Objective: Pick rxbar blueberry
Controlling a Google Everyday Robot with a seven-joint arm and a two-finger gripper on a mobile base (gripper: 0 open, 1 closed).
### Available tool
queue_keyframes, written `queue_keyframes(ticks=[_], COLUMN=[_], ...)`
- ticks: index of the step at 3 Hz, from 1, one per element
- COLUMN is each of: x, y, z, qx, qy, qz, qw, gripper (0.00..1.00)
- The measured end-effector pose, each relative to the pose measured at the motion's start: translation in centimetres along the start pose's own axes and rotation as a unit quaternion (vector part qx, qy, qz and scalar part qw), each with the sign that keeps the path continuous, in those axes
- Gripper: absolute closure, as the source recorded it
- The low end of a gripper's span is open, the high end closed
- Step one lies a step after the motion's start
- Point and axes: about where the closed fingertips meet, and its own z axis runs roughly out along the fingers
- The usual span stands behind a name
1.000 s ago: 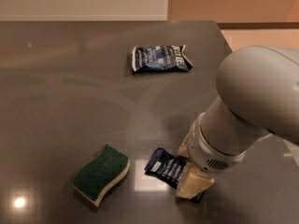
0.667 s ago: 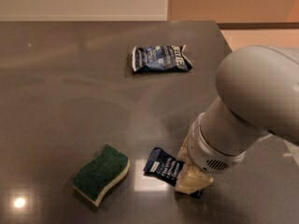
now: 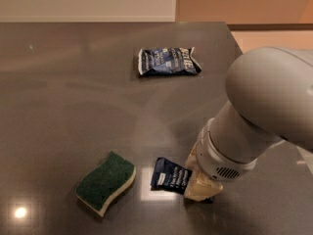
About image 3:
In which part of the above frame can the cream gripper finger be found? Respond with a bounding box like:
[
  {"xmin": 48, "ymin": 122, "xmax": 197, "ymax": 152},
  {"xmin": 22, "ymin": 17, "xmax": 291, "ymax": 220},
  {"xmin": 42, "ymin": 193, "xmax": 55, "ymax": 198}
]
[
  {"xmin": 185, "ymin": 145, "xmax": 198, "ymax": 170},
  {"xmin": 184, "ymin": 170, "xmax": 223, "ymax": 202}
]

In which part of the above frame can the dark blue rxbar wrapper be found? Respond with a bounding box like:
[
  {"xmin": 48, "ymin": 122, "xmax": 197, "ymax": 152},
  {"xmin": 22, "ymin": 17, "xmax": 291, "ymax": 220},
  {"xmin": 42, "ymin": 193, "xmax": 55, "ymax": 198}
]
[{"xmin": 150, "ymin": 157, "xmax": 193, "ymax": 195}]

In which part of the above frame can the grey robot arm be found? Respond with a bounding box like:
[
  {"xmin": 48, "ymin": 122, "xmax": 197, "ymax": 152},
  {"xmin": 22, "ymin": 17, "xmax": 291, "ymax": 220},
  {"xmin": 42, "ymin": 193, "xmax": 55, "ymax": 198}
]
[{"xmin": 184, "ymin": 47, "xmax": 313, "ymax": 202}]

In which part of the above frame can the green and cream sponge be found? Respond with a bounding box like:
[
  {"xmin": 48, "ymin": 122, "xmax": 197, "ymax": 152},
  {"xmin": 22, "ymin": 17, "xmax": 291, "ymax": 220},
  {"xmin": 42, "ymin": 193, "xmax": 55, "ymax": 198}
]
[{"xmin": 75, "ymin": 152, "xmax": 136, "ymax": 217}]

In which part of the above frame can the blue chip bag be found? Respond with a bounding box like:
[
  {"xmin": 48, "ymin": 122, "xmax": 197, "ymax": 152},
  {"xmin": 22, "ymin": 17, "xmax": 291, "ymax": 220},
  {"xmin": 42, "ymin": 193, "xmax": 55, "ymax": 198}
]
[{"xmin": 138, "ymin": 47, "xmax": 201, "ymax": 75}]

